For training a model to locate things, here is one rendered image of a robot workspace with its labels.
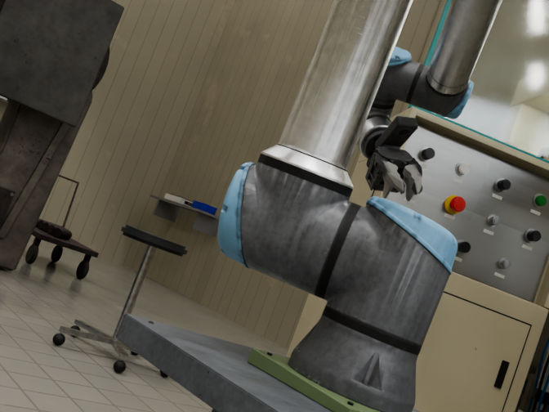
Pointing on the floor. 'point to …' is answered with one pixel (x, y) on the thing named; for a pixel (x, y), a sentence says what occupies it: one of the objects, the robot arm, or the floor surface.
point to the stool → (127, 298)
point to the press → (44, 100)
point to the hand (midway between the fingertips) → (408, 185)
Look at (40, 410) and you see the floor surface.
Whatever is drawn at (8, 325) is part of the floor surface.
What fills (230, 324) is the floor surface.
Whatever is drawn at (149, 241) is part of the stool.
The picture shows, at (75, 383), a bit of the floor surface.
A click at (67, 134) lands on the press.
